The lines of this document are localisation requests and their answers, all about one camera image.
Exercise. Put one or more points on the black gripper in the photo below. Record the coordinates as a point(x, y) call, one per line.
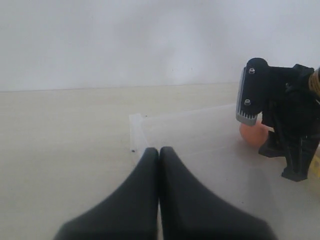
point(294, 98)

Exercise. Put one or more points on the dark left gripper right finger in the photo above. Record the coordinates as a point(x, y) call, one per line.
point(190, 211)

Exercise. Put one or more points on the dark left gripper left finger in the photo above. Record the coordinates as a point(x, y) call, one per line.
point(129, 213)

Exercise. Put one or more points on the brown egg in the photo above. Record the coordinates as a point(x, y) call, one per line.
point(255, 135)

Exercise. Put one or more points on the yellow plastic egg tray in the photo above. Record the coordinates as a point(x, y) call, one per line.
point(314, 167)

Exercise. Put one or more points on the clear plastic box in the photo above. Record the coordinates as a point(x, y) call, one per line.
point(209, 144)

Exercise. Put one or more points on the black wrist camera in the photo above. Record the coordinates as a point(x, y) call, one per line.
point(253, 91)

